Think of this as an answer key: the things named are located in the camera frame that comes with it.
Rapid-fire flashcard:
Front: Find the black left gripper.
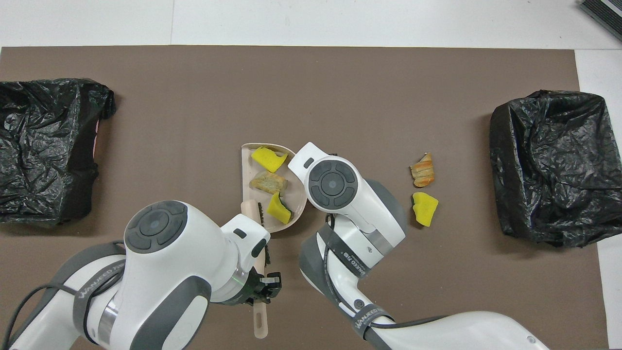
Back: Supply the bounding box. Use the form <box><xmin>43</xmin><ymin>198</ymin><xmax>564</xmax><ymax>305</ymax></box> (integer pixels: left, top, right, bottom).
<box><xmin>233</xmin><ymin>272</ymin><xmax>282</xmax><ymax>306</ymax></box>

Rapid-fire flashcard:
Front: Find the beige brush with black bristles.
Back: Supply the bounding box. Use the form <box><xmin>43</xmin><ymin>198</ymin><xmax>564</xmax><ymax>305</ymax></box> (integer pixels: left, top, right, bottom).
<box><xmin>241</xmin><ymin>199</ymin><xmax>270</xmax><ymax>339</ymax></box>

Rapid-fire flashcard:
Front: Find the green and yellow sponge piece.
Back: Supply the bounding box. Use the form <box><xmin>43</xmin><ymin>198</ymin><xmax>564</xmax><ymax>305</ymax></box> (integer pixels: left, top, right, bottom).
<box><xmin>266</xmin><ymin>192</ymin><xmax>293</xmax><ymax>225</ymax></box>

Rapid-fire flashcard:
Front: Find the beige plastic dustpan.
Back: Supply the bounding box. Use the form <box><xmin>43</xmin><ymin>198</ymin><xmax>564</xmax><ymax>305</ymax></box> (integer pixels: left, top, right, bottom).
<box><xmin>241</xmin><ymin>142</ymin><xmax>308</xmax><ymax>234</ymax></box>

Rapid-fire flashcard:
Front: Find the striped croissant bread piece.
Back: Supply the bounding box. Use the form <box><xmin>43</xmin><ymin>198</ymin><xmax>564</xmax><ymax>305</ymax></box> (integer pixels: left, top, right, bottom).
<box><xmin>249</xmin><ymin>171</ymin><xmax>289</xmax><ymax>194</ymax></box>
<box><xmin>410</xmin><ymin>153</ymin><xmax>435</xmax><ymax>188</ymax></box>

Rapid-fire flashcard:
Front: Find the notched yellow sponge piece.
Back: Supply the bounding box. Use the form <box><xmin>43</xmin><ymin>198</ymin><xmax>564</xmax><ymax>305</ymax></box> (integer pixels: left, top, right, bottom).
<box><xmin>250</xmin><ymin>147</ymin><xmax>288</xmax><ymax>174</ymax></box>

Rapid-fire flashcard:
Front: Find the yellow sponge wedge piece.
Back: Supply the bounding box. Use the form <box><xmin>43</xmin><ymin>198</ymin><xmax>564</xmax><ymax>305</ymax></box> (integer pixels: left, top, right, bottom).
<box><xmin>412</xmin><ymin>192</ymin><xmax>439</xmax><ymax>228</ymax></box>

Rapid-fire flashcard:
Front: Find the black bag lined bin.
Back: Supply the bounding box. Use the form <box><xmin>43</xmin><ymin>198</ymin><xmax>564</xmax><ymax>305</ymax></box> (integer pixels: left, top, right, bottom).
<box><xmin>489</xmin><ymin>89</ymin><xmax>622</xmax><ymax>248</ymax></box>
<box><xmin>0</xmin><ymin>78</ymin><xmax>117</xmax><ymax>227</ymax></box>

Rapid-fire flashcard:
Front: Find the brown table mat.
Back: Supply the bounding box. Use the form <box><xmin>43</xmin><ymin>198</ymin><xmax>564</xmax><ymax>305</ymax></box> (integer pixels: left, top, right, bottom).
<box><xmin>0</xmin><ymin>46</ymin><xmax>608</xmax><ymax>350</ymax></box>

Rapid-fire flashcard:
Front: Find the black grille device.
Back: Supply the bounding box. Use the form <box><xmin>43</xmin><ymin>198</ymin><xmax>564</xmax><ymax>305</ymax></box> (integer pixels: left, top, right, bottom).
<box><xmin>578</xmin><ymin>0</ymin><xmax>622</xmax><ymax>27</ymax></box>

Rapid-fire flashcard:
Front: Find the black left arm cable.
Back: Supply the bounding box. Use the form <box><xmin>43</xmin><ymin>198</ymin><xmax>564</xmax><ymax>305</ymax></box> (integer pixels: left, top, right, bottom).
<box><xmin>0</xmin><ymin>282</ymin><xmax>66</xmax><ymax>350</ymax></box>

